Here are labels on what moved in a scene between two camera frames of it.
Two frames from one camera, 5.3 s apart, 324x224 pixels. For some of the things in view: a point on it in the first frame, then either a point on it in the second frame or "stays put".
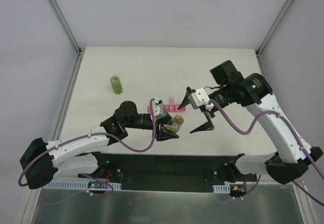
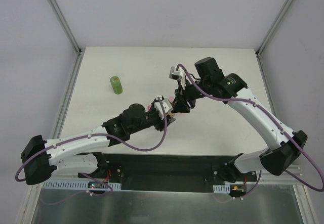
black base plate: [168, 173] stays put
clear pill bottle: [174, 124] to [171, 115]
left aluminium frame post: [79, 50] stays put
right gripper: [206, 110] to [185, 98]
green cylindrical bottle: [116, 85] stays put
